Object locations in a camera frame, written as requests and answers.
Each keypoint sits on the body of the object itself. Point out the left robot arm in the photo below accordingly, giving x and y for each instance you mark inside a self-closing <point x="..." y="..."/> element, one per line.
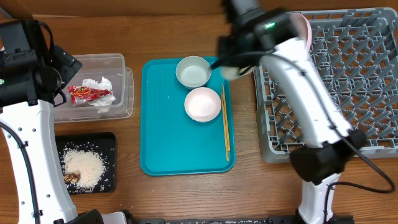
<point x="42" y="193"/>

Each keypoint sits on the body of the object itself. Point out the clear plastic bin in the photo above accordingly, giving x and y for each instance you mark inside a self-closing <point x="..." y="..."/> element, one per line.
<point x="96" y="67"/>

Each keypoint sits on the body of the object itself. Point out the brown food scrap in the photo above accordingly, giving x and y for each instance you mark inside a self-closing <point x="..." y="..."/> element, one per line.
<point x="71" y="178"/>

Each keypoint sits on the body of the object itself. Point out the large pink plate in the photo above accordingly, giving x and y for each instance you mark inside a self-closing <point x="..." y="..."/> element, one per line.
<point x="303" y="27"/>

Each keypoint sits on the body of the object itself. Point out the pile of white rice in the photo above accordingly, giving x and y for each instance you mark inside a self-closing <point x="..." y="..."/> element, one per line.
<point x="84" y="168"/>

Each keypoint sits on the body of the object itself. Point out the teal plastic tray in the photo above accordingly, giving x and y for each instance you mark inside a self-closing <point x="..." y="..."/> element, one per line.
<point x="172" y="143"/>

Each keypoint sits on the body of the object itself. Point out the white-green bowl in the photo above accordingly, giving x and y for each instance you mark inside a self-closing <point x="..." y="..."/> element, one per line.
<point x="193" y="72"/>

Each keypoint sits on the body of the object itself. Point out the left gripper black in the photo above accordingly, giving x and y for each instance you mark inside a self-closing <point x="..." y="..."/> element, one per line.
<point x="66" y="65"/>

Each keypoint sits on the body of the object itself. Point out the white tissue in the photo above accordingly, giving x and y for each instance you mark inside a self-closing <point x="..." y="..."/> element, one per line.
<point x="103" y="103"/>

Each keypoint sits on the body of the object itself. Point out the white cup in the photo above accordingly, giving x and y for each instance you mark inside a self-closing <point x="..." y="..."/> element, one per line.
<point x="232" y="73"/>

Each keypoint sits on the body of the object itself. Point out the red snack wrapper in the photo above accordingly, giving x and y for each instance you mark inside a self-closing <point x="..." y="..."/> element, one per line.
<point x="84" y="94"/>

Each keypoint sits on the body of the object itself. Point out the grey dishwasher rack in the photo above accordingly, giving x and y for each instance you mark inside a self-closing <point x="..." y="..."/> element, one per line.
<point x="355" y="51"/>

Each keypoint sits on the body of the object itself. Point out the small pink saucer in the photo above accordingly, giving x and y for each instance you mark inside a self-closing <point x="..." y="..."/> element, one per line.
<point x="202" y="104"/>

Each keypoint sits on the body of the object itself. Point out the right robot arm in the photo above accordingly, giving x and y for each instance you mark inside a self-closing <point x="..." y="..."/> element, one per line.
<point x="269" y="39"/>

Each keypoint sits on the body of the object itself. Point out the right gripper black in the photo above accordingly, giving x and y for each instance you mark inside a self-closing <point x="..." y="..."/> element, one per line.
<point x="237" y="60"/>

